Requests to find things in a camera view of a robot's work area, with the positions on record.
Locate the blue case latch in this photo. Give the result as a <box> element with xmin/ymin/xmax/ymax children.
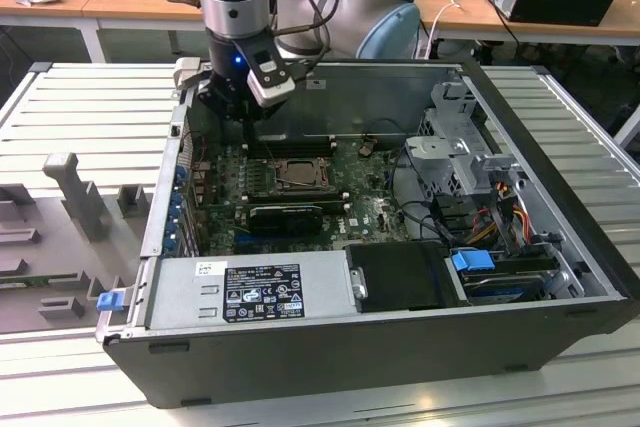
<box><xmin>97</xmin><ymin>291</ymin><xmax>124</xmax><ymax>313</ymax></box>

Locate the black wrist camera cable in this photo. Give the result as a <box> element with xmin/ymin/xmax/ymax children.
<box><xmin>269</xmin><ymin>0</ymin><xmax>351</xmax><ymax>83</ymax></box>

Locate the coloured power wire bundle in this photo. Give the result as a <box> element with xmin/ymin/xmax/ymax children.
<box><xmin>467</xmin><ymin>199</ymin><xmax>534</xmax><ymax>248</ymax></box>

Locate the wooden desk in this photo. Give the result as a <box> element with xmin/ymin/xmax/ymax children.
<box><xmin>0</xmin><ymin>0</ymin><xmax>640</xmax><ymax>66</ymax></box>

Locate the white cable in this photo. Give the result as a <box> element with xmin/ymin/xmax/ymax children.
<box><xmin>424</xmin><ymin>0</ymin><xmax>481</xmax><ymax>59</ymax></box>

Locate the CPU socket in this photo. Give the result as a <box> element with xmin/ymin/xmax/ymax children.
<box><xmin>272</xmin><ymin>157</ymin><xmax>336</xmax><ymax>189</ymax></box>

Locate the grey power supply with label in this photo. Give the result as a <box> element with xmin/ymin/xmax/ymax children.
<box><xmin>127</xmin><ymin>252</ymin><xmax>362</xmax><ymax>332</ymax></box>

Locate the grey parts rack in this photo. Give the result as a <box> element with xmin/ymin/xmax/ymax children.
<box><xmin>0</xmin><ymin>151</ymin><xmax>156</xmax><ymax>336</ymax></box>

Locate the black PC case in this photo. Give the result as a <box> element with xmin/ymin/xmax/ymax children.
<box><xmin>94</xmin><ymin>57</ymin><xmax>632</xmax><ymax>411</ymax></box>

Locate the metal socket cover frame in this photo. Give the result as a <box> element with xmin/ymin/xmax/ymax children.
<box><xmin>273</xmin><ymin>159</ymin><xmax>334</xmax><ymax>188</ymax></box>

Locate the thin red wire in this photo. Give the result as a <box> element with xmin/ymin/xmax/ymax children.
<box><xmin>182</xmin><ymin>129</ymin><xmax>216</xmax><ymax>173</ymax></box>

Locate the grey case latch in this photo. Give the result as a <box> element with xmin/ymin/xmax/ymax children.
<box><xmin>172</xmin><ymin>56</ymin><xmax>214</xmax><ymax>93</ymax></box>

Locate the white wrist camera on bracket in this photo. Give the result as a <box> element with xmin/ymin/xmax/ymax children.
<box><xmin>234</xmin><ymin>39</ymin><xmax>296</xmax><ymax>108</ymax></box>

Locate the silver topped CPU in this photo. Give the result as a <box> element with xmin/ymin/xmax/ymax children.
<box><xmin>285</xmin><ymin>162</ymin><xmax>321</xmax><ymax>184</ymax></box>

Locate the green motherboard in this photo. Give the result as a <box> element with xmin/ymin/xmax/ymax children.
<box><xmin>189</xmin><ymin>139</ymin><xmax>426</xmax><ymax>256</ymax></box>

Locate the black RAM slot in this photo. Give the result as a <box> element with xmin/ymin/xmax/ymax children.
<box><xmin>254</xmin><ymin>136</ymin><xmax>334</xmax><ymax>147</ymax></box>
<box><xmin>248</xmin><ymin>186</ymin><xmax>344</xmax><ymax>198</ymax></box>
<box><xmin>243</xmin><ymin>200</ymin><xmax>350</xmax><ymax>212</ymax></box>

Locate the blue carrier hard disk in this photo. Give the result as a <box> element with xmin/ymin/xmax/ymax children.
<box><xmin>448</xmin><ymin>249</ymin><xmax>551</xmax><ymax>306</ymax></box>

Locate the black graphics card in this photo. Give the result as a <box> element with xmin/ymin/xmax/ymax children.
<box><xmin>247</xmin><ymin>204</ymin><xmax>324</xmax><ymax>238</ymax></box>

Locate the green RAM stick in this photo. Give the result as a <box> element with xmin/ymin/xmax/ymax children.
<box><xmin>0</xmin><ymin>272</ymin><xmax>81</xmax><ymax>293</ymax></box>

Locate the grey metal drive cage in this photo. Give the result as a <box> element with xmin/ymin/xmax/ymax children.
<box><xmin>402</xmin><ymin>79</ymin><xmax>531</xmax><ymax>208</ymax></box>

